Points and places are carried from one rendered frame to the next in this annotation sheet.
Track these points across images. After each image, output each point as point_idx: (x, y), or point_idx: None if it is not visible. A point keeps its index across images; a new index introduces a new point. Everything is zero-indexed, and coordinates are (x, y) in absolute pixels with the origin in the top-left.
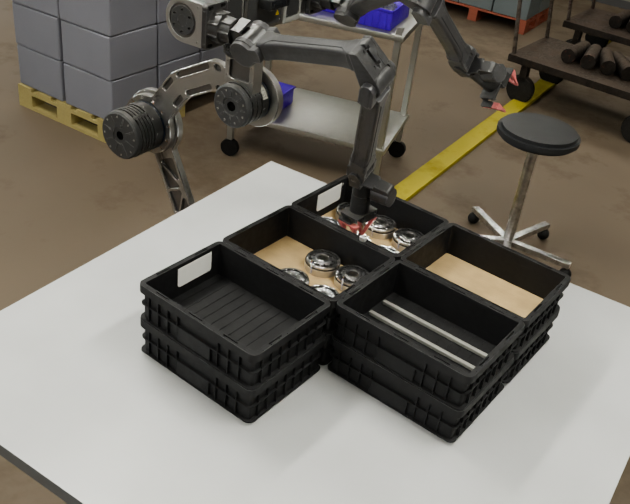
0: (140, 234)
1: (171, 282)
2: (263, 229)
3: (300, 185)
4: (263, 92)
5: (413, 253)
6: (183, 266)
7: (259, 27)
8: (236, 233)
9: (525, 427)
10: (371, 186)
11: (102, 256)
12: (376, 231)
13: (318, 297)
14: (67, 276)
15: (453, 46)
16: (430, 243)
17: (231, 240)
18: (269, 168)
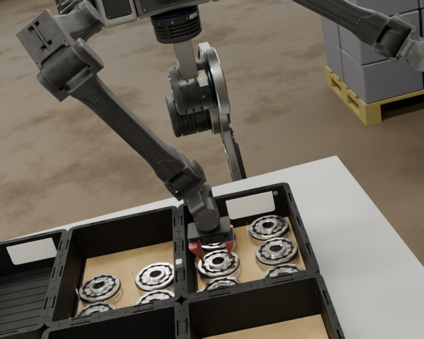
0: (131, 208)
1: (3, 258)
2: (132, 227)
3: (331, 187)
4: (202, 78)
5: (208, 299)
6: (13, 245)
7: (77, 7)
8: (88, 224)
9: None
10: (185, 200)
11: (83, 221)
12: (258, 259)
13: (42, 316)
14: (42, 232)
15: (326, 17)
16: (255, 293)
17: (80, 231)
18: (323, 163)
